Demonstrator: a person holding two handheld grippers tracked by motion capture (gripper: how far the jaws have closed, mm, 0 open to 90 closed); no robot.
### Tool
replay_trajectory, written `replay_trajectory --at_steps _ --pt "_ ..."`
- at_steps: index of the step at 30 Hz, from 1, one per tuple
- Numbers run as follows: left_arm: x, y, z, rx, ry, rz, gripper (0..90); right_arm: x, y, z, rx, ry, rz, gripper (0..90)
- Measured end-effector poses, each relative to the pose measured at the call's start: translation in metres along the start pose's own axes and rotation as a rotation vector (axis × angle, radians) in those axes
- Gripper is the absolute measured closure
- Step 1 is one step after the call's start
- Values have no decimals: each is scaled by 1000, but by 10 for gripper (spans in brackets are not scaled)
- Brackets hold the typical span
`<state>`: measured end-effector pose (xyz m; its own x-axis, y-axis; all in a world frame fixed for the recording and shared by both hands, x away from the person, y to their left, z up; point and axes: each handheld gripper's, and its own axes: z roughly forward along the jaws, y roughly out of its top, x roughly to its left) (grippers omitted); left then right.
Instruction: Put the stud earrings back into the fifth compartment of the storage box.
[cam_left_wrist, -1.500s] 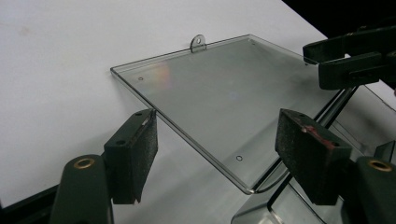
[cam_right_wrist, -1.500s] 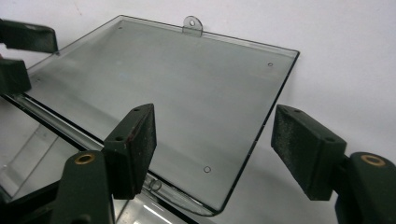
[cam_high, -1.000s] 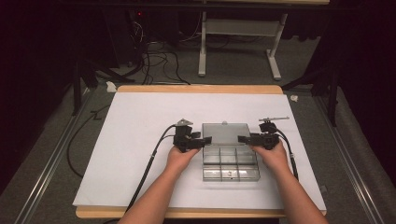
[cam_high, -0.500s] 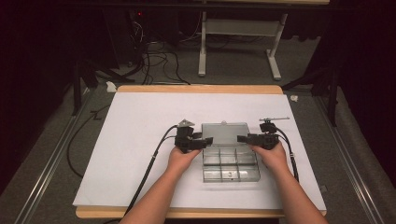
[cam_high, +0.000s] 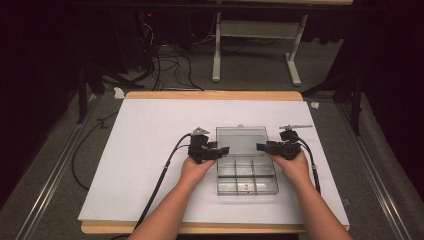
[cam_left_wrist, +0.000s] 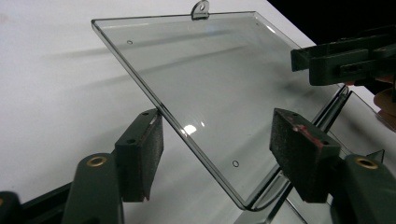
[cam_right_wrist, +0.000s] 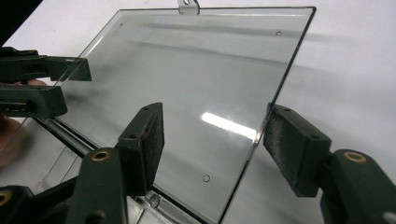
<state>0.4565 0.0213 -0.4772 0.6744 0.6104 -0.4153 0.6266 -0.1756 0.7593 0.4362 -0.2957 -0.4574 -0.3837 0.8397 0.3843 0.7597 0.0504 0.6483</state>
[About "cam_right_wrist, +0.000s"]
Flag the clear plastic compartment box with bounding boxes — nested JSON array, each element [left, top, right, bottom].
[[0, 0, 318, 224]]

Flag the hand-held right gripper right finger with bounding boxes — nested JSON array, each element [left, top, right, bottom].
[[262, 104, 332, 198]]

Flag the white table mat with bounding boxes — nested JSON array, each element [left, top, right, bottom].
[[0, 0, 396, 224]]

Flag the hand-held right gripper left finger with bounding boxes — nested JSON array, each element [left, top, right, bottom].
[[115, 102, 165, 197]]

